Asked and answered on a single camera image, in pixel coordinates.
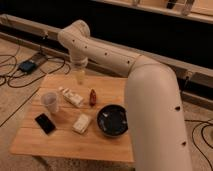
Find translucent ceramic cup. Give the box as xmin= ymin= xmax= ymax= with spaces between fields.
xmin=41 ymin=92 xmax=59 ymax=114

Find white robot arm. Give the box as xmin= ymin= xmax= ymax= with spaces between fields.
xmin=58 ymin=20 xmax=193 ymax=171

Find small red-brown bottle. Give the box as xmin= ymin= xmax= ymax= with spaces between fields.
xmin=89 ymin=89 xmax=96 ymax=106

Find white rectangular block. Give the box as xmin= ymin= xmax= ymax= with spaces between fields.
xmin=72 ymin=114 xmax=91 ymax=134

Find wooden table board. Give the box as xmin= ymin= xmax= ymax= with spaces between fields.
xmin=10 ymin=75 xmax=133 ymax=163

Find blue power device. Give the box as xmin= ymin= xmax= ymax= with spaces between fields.
xmin=18 ymin=61 xmax=36 ymax=74

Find black smartphone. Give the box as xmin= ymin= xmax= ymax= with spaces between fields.
xmin=35 ymin=113 xmax=56 ymax=134

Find black floor cables left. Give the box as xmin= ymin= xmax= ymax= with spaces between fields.
xmin=0 ymin=44 xmax=72 ymax=128

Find black floor cables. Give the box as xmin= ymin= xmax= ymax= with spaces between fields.
xmin=185 ymin=118 xmax=213 ymax=171
xmin=0 ymin=44 xmax=72 ymax=128

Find black floor cables right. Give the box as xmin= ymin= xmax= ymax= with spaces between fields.
xmin=185 ymin=118 xmax=213 ymax=171

